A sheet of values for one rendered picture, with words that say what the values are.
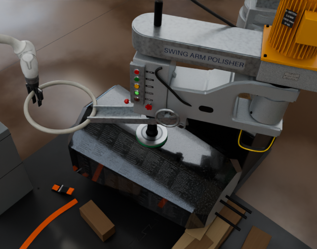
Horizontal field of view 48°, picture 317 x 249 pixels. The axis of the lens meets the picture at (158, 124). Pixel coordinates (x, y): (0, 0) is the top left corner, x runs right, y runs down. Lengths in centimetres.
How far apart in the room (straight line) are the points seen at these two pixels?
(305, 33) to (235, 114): 67
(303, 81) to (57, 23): 375
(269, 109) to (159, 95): 60
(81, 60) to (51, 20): 95
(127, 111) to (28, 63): 70
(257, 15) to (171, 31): 71
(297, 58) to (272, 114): 40
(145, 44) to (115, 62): 249
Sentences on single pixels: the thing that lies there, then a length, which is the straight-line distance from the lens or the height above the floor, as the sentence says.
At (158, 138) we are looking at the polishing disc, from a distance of 240.
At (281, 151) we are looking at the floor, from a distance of 363.
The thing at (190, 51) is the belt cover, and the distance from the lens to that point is 177.
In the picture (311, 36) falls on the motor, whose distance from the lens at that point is 162.
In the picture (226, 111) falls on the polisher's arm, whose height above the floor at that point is 128.
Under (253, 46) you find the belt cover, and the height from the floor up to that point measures 167.
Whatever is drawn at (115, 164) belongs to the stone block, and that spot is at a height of 63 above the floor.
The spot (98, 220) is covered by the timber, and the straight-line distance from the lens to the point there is 287.
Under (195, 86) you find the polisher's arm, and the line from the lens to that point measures 197.
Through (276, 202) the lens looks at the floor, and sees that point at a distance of 330.
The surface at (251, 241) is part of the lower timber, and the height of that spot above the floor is 9.
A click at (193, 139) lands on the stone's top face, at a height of 80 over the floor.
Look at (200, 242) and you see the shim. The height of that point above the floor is 22.
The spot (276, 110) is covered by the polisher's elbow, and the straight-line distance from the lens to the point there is 200.
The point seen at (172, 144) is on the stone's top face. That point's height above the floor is 80.
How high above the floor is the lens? 269
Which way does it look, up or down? 49 degrees down
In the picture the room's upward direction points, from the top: 4 degrees clockwise
